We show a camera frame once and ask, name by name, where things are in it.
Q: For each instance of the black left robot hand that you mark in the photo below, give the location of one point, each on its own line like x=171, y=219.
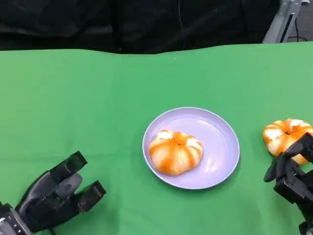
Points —
x=46, y=198

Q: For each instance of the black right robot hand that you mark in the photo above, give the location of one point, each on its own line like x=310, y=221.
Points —
x=291, y=181

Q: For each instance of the orange white toy bread roll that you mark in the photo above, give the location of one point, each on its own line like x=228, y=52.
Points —
x=280, y=137
x=176, y=153

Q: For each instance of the lilac plate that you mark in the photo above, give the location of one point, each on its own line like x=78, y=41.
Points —
x=215, y=147

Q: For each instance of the green table cloth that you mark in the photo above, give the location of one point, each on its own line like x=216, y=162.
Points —
x=97, y=98

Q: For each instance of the black backdrop curtain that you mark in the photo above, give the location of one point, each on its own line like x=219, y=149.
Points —
x=122, y=24

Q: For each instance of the grey metal frame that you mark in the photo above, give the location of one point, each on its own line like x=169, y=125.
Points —
x=281, y=22

